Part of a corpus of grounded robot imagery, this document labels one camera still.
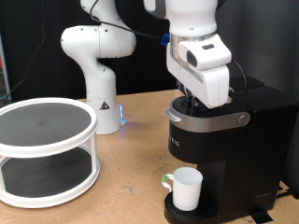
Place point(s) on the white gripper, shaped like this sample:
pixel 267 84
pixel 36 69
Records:
pixel 215 87

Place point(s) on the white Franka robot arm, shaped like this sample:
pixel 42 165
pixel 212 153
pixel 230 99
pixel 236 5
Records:
pixel 99 87

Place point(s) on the black Keurig coffee machine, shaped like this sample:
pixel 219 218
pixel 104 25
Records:
pixel 249 155

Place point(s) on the black tape patch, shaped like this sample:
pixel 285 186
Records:
pixel 261 214

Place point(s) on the white two-tier turntable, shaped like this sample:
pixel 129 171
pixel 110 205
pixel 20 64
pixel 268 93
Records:
pixel 46 146

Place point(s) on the grey metal rack upright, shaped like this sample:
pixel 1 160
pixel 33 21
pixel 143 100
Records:
pixel 3 77

